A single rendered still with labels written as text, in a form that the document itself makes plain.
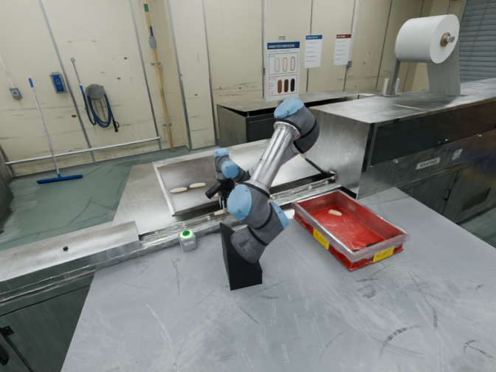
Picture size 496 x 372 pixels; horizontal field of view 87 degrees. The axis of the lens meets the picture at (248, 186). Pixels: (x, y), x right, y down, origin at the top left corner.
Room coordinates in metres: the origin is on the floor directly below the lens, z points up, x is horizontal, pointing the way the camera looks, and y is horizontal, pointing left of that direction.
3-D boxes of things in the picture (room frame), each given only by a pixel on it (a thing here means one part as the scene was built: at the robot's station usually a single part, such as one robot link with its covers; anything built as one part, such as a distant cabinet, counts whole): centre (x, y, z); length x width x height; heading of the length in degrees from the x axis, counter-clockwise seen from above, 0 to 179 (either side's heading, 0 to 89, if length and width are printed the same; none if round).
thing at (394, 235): (1.07, -0.48, 0.88); 0.49 x 0.34 x 0.10; 22
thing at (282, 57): (2.32, -0.33, 1.50); 0.33 x 0.01 x 0.45; 114
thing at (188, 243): (1.02, 0.31, 0.84); 0.08 x 0.08 x 0.11; 25
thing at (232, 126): (3.99, -0.65, 0.51); 1.93 x 1.05 x 1.02; 115
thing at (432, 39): (1.97, -1.22, 1.56); 0.36 x 0.27 x 0.51; 25
